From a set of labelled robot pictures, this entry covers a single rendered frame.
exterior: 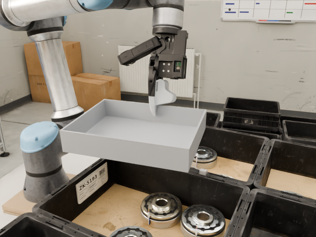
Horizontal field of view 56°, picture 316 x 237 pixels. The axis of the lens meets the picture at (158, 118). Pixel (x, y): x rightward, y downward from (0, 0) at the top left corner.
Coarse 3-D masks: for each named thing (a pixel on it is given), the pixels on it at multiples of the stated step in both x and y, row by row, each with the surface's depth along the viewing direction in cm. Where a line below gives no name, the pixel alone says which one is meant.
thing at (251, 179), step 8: (208, 128) 102; (216, 128) 101; (248, 136) 96; (256, 136) 95; (264, 144) 90; (264, 152) 86; (256, 160) 81; (192, 168) 77; (256, 168) 77; (216, 176) 74; (224, 176) 74; (248, 184) 71
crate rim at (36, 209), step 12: (72, 180) 72; (216, 180) 72; (60, 192) 68; (36, 204) 64; (240, 204) 66; (48, 216) 60; (240, 216) 61; (72, 228) 57; (84, 228) 57; (228, 228) 57
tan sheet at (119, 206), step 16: (112, 192) 84; (128, 192) 84; (96, 208) 78; (112, 208) 78; (128, 208) 78; (80, 224) 72; (96, 224) 72; (112, 224) 72; (128, 224) 72; (144, 224) 72; (176, 224) 72
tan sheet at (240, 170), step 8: (224, 160) 101; (232, 160) 101; (216, 168) 96; (224, 168) 96; (232, 168) 96; (240, 168) 96; (248, 168) 96; (232, 176) 92; (240, 176) 92; (248, 176) 92
